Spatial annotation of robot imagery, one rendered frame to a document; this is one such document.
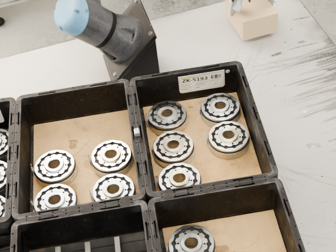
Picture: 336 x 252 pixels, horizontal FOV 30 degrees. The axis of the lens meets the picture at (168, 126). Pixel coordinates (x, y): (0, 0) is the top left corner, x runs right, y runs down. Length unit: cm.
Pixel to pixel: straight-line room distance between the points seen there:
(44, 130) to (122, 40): 36
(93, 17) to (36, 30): 168
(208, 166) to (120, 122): 28
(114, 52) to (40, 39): 156
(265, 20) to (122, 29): 48
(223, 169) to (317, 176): 29
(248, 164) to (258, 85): 44
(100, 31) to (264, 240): 77
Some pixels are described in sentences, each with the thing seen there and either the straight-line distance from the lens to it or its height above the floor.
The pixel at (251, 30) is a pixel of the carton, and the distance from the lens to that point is 206.
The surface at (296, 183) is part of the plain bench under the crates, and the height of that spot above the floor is 70.
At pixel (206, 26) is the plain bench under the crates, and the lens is 217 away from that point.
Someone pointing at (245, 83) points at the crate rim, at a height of 92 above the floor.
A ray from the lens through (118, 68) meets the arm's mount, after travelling 191.
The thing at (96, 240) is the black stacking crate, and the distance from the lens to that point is 147.
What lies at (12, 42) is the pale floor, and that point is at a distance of 343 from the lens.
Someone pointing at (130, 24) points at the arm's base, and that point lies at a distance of 186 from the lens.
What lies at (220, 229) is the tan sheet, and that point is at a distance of 145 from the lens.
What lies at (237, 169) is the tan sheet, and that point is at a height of 83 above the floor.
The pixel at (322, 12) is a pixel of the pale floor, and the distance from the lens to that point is 340.
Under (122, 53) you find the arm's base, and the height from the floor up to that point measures 85.
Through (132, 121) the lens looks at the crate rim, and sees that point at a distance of 155.
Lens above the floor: 204
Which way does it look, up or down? 47 degrees down
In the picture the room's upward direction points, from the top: 7 degrees counter-clockwise
